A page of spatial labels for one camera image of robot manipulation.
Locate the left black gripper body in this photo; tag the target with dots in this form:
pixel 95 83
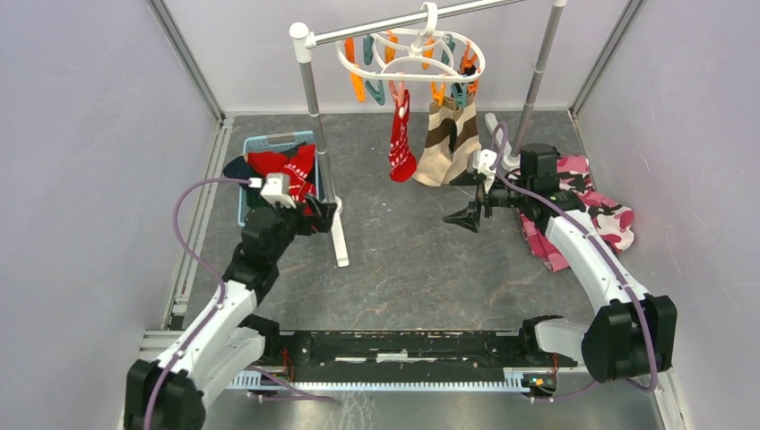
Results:
pixel 302 221

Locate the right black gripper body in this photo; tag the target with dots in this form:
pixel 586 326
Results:
pixel 503 195

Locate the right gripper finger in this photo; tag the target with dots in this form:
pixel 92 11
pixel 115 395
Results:
pixel 465 179
pixel 468 218

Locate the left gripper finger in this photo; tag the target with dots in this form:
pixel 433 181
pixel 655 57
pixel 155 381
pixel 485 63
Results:
pixel 318 208
pixel 320 223

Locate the teal clothespin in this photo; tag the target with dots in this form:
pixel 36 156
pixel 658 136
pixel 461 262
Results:
pixel 377 93
pixel 459 93
pixel 448 49

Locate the orange clothespin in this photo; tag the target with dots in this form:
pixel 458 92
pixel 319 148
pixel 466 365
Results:
pixel 469 58
pixel 356 81
pixel 472 87
pixel 437 93

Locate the pink clothespin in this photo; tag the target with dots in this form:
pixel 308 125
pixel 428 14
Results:
pixel 399 92

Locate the pink camouflage bag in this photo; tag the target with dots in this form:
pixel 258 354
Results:
pixel 612 220

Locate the white clip hanger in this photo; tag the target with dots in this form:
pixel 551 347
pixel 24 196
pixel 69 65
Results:
pixel 434 45

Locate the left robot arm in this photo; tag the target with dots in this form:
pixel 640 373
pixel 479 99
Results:
pixel 176 389

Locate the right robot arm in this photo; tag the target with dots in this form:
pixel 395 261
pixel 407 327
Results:
pixel 632 333

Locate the light blue plastic basket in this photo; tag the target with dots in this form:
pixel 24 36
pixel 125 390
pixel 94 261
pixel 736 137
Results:
pixel 279 142

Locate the navy blue sock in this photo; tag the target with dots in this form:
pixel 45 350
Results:
pixel 237 169

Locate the silver white drying rack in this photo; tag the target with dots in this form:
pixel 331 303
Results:
pixel 320 118

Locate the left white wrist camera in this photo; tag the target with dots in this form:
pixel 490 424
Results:
pixel 273 189

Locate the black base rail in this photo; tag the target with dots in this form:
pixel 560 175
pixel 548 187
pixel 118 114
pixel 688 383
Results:
pixel 403 357

